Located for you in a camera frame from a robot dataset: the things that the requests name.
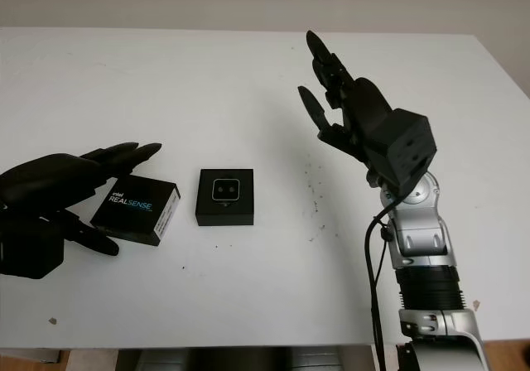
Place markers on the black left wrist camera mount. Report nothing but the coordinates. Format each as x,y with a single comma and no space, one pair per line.
29,251

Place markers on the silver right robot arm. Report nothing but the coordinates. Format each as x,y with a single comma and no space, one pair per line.
426,238

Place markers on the small silver black camera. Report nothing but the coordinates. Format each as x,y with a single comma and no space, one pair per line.
225,189

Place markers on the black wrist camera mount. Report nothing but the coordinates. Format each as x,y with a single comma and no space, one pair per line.
406,147
29,251

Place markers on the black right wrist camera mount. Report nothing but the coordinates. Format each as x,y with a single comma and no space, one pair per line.
406,147

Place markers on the grey robot torso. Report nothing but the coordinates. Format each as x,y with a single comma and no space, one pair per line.
248,360

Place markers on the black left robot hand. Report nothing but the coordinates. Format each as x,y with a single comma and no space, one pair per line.
41,189

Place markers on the black RealSense box lid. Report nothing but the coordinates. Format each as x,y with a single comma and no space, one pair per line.
132,209

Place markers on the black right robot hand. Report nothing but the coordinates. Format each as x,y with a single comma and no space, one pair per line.
364,106

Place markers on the black camera box base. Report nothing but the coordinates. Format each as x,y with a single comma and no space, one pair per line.
244,213

